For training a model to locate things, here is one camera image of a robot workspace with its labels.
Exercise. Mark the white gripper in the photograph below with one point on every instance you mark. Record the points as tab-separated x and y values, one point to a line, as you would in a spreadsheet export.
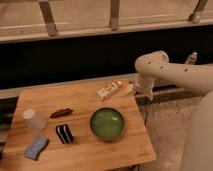
143	85

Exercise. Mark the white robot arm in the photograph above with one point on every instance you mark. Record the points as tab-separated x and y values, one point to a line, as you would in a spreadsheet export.
181	126

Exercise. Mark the blue sponge cloth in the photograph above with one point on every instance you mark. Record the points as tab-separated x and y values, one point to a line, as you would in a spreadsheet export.
36	147

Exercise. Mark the metal window bracket right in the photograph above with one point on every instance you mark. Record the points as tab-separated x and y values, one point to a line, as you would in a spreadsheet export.
195	15

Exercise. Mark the green bowl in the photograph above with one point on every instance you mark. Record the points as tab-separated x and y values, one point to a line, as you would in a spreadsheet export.
107	123

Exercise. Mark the metal window bracket middle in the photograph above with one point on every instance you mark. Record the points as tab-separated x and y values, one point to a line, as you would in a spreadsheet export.
114	14

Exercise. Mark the metal window bracket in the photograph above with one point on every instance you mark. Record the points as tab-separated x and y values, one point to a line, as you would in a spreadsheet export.
47	17
195	15
114	14

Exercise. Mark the black white striped eraser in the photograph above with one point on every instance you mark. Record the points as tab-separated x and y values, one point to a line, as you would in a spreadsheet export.
64	134

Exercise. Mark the small bottle on ledge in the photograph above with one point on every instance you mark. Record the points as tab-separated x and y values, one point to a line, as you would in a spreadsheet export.
192	58

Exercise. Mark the metal window bracket left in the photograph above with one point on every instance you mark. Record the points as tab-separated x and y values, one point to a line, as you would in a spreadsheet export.
47	17

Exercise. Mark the dark red chili pepper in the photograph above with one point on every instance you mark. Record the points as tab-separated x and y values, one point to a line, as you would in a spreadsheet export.
62	112

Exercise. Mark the white tube package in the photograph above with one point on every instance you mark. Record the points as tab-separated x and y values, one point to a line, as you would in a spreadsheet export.
109	90

